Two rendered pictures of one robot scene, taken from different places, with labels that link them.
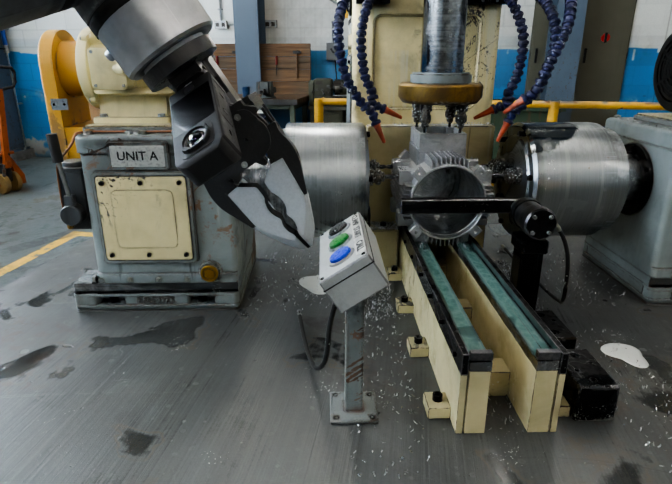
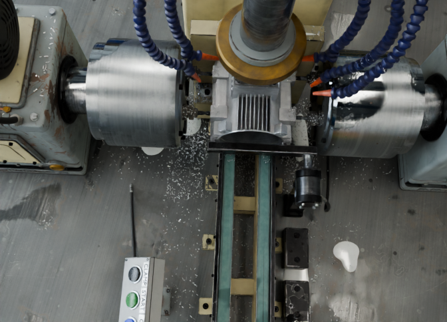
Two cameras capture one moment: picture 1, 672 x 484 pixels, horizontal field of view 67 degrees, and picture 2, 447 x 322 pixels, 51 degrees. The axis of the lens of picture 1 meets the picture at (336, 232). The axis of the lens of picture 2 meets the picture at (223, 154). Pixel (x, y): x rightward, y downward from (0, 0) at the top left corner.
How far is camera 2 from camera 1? 1.00 m
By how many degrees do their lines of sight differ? 53
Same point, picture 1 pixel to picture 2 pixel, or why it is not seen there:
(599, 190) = (380, 154)
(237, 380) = (88, 267)
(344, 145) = (155, 112)
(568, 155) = (362, 133)
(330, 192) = (145, 143)
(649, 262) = (412, 173)
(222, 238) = (60, 154)
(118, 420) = (20, 303)
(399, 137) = not seen: hidden behind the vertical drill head
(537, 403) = not seen: outside the picture
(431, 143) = (244, 90)
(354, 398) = not seen: hidden behind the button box
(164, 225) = (9, 154)
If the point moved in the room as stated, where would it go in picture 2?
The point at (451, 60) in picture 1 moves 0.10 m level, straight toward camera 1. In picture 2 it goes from (269, 44) to (255, 92)
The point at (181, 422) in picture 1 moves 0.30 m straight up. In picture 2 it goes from (56, 307) to (8, 308)
